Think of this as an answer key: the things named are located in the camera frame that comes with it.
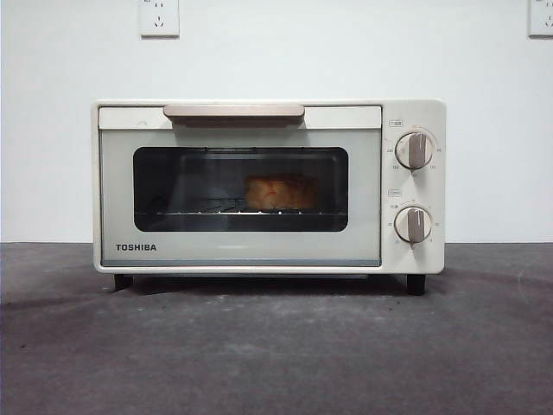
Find metal wire oven rack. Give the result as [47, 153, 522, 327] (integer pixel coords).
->
[154, 196, 347, 216]

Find glass oven door with handle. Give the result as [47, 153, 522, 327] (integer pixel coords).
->
[99, 103, 383, 268]

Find golden brown bread loaf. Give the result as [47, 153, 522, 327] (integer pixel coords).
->
[244, 172, 321, 213]

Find cream toaster oven housing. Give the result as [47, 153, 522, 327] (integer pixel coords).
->
[91, 98, 447, 297]

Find cream timer knob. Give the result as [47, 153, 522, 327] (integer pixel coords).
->
[393, 204, 435, 245]

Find cream temperature knob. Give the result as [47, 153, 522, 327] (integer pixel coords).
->
[394, 131, 437, 171]

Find white wall socket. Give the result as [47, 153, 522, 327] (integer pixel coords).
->
[527, 0, 553, 38]
[137, 0, 181, 38]

